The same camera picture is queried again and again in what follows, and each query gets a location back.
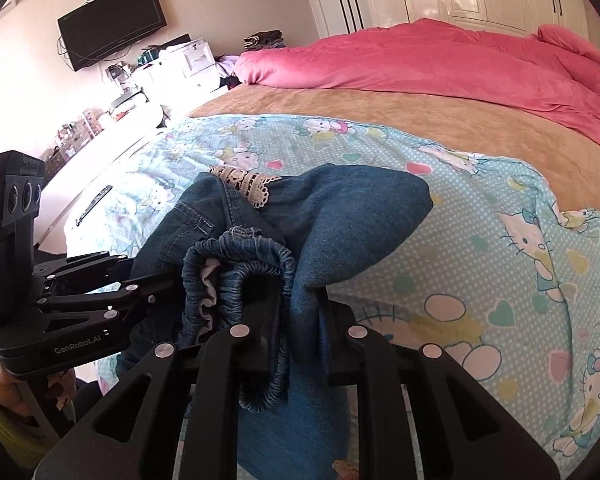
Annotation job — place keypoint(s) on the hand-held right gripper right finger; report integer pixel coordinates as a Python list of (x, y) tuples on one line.
[(337, 355)]

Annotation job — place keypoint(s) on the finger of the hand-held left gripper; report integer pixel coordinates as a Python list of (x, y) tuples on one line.
[(80, 262), (130, 292)]

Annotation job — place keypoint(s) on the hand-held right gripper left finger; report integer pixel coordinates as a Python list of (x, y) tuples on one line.
[(260, 340)]

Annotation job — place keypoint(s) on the blue denim pants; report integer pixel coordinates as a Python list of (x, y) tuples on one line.
[(340, 220)]

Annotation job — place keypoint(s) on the person's left hand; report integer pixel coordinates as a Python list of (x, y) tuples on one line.
[(15, 392)]

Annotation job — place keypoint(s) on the black slim object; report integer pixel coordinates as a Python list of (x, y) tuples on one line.
[(95, 203)]

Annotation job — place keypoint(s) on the white dresser table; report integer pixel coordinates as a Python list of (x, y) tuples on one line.
[(105, 160)]

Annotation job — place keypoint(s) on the clutter of cosmetic bottles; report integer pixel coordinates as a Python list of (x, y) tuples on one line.
[(80, 132)]

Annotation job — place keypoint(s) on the cartoon printed blanket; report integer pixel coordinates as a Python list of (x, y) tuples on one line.
[(480, 270)]

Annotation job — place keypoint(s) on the white cabinet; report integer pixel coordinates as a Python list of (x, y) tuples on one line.
[(180, 87)]

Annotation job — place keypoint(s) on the black television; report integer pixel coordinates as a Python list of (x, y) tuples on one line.
[(110, 25)]

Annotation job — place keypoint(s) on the white storage drawer unit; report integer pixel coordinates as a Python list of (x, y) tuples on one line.
[(200, 57)]

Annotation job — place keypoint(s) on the purple cloth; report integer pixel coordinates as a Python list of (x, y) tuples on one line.
[(228, 65)]

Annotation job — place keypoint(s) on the brown bed sheet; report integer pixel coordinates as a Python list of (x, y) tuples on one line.
[(430, 125)]

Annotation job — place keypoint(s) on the folded dark clothes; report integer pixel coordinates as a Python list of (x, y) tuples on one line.
[(265, 40)]

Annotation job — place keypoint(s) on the pink duvet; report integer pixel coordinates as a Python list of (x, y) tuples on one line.
[(430, 60)]

